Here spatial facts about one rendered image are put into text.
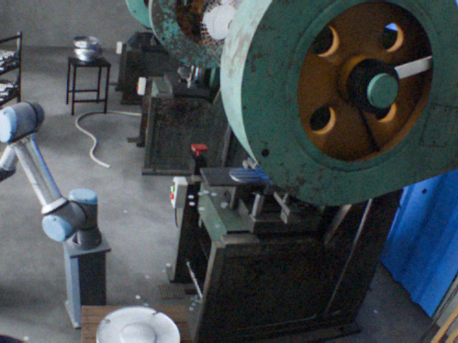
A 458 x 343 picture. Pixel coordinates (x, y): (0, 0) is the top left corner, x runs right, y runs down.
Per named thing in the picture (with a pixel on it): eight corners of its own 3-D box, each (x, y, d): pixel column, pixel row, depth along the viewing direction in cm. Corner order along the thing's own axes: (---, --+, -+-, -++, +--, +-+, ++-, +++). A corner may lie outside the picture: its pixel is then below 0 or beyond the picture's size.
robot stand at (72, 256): (74, 329, 176) (69, 256, 156) (64, 303, 189) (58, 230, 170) (111, 321, 186) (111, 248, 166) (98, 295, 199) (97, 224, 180)
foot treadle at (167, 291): (160, 305, 188) (161, 297, 185) (156, 291, 196) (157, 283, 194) (273, 295, 208) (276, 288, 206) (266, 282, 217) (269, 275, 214)
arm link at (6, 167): (42, 88, 152) (1, 162, 175) (24, 94, 142) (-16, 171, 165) (61, 108, 153) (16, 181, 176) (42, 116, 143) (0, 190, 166)
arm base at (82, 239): (72, 252, 158) (71, 233, 154) (62, 232, 169) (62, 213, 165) (106, 247, 167) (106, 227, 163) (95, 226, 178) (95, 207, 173)
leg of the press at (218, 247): (195, 362, 173) (229, 190, 135) (188, 344, 183) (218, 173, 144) (360, 333, 205) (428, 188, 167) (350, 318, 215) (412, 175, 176)
